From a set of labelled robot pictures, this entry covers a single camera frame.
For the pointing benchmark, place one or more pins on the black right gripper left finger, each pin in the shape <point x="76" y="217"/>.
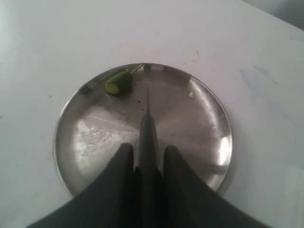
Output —
<point x="104" y="203"/>

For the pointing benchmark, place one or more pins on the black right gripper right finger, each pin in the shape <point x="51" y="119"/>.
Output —
<point x="191" y="203"/>

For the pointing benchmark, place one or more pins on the black kitchen knife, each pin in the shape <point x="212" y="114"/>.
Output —
<point x="148" y="176"/>

